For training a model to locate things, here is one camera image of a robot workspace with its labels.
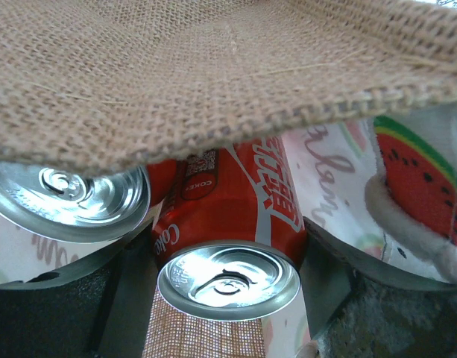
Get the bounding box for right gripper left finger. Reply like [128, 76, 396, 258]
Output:
[0, 224, 157, 357]

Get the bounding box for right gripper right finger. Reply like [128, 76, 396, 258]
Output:
[300, 219, 457, 357]

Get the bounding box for red cola can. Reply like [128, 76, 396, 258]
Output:
[0, 158, 179, 244]
[151, 136, 307, 321]

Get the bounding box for watermelon canvas tote bag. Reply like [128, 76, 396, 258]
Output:
[0, 0, 457, 358]

